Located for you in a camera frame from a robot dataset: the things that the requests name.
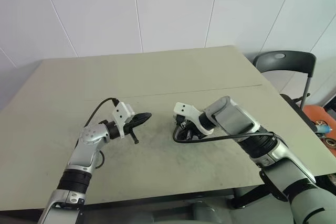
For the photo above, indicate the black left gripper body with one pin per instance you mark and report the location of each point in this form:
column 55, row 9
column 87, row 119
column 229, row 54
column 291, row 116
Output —
column 128, row 128

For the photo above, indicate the small brass round part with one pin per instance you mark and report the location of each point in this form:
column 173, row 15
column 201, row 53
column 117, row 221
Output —
column 320, row 122

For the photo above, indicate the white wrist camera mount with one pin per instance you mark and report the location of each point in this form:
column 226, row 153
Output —
column 183, row 108
column 120, row 111

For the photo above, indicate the black table frame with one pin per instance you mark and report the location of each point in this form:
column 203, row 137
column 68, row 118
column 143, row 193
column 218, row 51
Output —
column 157, row 199

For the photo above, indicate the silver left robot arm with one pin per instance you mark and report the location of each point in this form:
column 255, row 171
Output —
column 90, row 136

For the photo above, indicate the black folding chair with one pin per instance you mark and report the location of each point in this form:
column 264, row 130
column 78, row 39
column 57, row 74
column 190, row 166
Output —
column 288, row 62

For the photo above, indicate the blue plastic part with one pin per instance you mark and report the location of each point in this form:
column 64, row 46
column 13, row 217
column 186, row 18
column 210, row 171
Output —
column 324, row 129

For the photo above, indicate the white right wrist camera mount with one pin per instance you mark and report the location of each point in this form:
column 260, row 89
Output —
column 183, row 108

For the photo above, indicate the round metal bearing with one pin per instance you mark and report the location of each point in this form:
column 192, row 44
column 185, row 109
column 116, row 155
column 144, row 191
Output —
column 330, row 142

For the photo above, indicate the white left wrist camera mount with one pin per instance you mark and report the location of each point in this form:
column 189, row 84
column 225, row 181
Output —
column 120, row 111

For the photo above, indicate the orange stool with items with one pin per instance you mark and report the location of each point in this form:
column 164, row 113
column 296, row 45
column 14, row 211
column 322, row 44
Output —
column 315, row 112

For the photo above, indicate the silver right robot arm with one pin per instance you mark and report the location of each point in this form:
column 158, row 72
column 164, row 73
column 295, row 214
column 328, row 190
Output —
column 236, row 119

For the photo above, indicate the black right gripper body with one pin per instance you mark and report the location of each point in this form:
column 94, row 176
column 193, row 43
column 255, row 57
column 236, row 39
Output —
column 178, row 119

